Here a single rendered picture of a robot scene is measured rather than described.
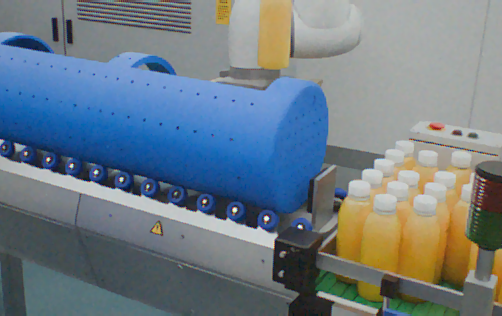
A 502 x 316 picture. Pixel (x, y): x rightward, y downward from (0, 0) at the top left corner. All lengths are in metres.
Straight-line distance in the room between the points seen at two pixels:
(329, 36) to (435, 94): 2.21
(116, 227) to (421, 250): 0.72
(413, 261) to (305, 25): 0.94
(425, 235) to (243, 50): 0.95
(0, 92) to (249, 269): 0.74
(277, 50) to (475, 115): 2.80
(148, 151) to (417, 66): 2.86
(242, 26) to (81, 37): 1.68
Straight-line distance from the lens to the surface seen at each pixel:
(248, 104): 1.33
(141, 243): 1.55
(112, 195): 1.59
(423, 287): 1.19
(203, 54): 3.15
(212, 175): 1.37
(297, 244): 1.21
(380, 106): 4.23
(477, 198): 0.91
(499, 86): 4.08
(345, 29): 1.99
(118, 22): 3.37
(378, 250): 1.21
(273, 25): 1.41
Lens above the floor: 1.55
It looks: 20 degrees down
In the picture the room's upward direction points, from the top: 2 degrees clockwise
